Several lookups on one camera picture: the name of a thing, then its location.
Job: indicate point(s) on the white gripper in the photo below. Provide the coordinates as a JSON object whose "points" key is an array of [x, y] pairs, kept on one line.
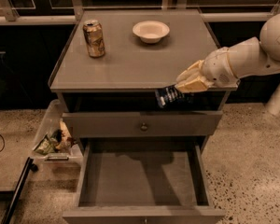
{"points": [[216, 67]]}

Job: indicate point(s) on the blue rxbar wrapper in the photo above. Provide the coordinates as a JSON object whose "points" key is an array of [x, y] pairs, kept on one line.
{"points": [[170, 95]]}

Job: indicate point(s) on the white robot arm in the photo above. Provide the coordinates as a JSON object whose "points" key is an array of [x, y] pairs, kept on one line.
{"points": [[257, 56]]}

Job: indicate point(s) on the grey top drawer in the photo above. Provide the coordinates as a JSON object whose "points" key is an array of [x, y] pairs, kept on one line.
{"points": [[141, 124]]}

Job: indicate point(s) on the grey drawer cabinet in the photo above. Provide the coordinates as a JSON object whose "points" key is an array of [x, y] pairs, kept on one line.
{"points": [[126, 77]]}

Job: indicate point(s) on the grey open middle drawer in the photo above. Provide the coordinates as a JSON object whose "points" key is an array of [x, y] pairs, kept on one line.
{"points": [[135, 182]]}

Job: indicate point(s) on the white paper bowl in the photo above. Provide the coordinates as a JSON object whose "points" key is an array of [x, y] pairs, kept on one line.
{"points": [[151, 32]]}

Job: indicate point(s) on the tan soda can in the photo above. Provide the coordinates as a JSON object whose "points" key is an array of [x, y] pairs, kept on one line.
{"points": [[93, 34]]}

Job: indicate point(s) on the crumpled tan snack wrapper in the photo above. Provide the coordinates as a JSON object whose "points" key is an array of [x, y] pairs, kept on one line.
{"points": [[64, 139]]}

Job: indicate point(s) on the clear plastic storage bin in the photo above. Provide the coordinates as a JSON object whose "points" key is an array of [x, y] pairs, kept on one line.
{"points": [[48, 126]]}

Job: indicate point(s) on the green snack bag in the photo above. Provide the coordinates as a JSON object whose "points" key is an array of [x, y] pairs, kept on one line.
{"points": [[46, 145]]}

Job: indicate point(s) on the black metal floor rail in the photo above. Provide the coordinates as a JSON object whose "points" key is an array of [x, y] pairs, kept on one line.
{"points": [[28, 167]]}

